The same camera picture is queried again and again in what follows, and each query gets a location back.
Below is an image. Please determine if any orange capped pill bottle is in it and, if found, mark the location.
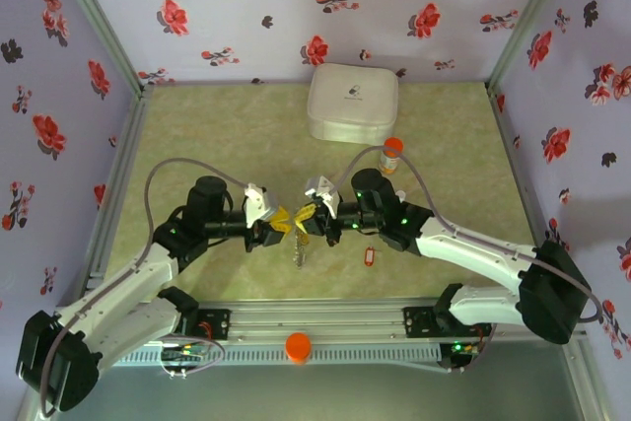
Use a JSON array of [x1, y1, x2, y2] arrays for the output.
[[379, 137, 404, 175]]

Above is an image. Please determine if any white square lidded box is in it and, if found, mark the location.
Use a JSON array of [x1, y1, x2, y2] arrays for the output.
[[306, 63, 399, 145]]

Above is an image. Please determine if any orange round cap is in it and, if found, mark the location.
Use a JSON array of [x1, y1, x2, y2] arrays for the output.
[[285, 331, 313, 366]]

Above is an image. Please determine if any small electronics board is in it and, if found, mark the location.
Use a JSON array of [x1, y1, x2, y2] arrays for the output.
[[440, 339, 482, 374], [161, 340, 208, 377]]

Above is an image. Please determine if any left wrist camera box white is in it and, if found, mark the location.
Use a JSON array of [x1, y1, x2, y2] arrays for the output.
[[244, 182, 278, 226]]

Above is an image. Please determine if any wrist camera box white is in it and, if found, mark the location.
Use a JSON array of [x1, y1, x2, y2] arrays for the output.
[[244, 182, 278, 226], [304, 175, 342, 219]]

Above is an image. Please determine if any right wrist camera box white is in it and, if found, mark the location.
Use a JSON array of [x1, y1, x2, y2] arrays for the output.
[[304, 175, 342, 219]]

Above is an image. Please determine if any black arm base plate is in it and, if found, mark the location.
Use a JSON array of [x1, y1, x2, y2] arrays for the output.
[[179, 309, 232, 342], [402, 306, 493, 338]]

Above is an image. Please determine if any aluminium frame rail long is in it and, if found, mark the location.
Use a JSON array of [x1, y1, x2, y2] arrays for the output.
[[53, 298, 588, 343]]

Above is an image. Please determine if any grey base cable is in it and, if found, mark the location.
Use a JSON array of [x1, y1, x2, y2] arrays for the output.
[[438, 321, 497, 373], [160, 315, 226, 379]]

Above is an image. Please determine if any aluminium side rail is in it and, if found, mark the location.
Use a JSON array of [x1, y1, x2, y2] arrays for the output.
[[81, 84, 155, 294]]

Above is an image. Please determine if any white slotted cable duct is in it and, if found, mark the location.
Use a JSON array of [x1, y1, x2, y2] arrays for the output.
[[105, 344, 443, 367]]

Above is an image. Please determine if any aluminium corner post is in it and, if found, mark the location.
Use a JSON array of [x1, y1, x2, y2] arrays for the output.
[[487, 0, 579, 90], [45, 0, 149, 95]]

